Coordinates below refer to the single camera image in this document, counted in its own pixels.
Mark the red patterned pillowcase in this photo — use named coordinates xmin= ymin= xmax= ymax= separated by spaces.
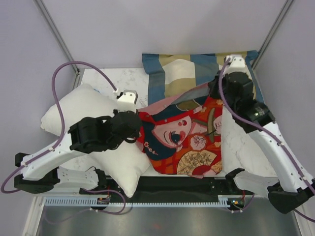
xmin=137 ymin=85 xmax=223 ymax=177

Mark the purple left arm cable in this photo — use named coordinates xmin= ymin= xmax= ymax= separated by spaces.
xmin=1 ymin=60 xmax=118 ymax=194

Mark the aluminium frame post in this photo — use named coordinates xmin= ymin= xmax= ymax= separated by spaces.
xmin=252 ymin=0 xmax=295 ymax=70
xmin=33 ymin=0 xmax=74 ymax=61

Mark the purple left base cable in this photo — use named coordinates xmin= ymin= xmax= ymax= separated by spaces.
xmin=44 ymin=190 xmax=126 ymax=226

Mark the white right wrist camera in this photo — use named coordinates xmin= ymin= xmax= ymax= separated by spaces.
xmin=224 ymin=54 xmax=246 ymax=69

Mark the right aluminium frame post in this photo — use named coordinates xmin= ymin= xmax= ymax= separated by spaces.
xmin=252 ymin=0 xmax=295 ymax=70

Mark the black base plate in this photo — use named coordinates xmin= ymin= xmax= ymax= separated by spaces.
xmin=97 ymin=177 xmax=252 ymax=203

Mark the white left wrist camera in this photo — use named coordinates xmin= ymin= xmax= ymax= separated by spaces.
xmin=113 ymin=89 xmax=138 ymax=113

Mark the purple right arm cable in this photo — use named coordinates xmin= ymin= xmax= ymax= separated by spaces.
xmin=219 ymin=58 xmax=315 ymax=223

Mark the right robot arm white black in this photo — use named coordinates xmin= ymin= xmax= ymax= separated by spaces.
xmin=208 ymin=72 xmax=315 ymax=214

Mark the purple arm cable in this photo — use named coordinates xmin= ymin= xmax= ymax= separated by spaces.
xmin=219 ymin=58 xmax=315 ymax=223
xmin=1 ymin=60 xmax=118 ymax=194

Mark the white pillow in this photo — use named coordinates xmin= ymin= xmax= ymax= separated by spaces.
xmin=40 ymin=83 xmax=152 ymax=199

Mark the white slotted cable duct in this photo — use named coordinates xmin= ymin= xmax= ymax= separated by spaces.
xmin=44 ymin=196 xmax=245 ymax=208

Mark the left aluminium frame post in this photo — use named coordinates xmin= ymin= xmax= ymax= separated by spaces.
xmin=33 ymin=0 xmax=74 ymax=61

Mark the blue beige checkered pillow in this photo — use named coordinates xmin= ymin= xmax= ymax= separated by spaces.
xmin=142 ymin=50 xmax=263 ymax=105

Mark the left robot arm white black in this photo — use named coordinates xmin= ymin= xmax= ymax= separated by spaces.
xmin=14 ymin=111 xmax=142 ymax=194

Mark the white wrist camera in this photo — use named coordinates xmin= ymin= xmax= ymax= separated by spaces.
xmin=224 ymin=54 xmax=246 ymax=69
xmin=113 ymin=89 xmax=138 ymax=113

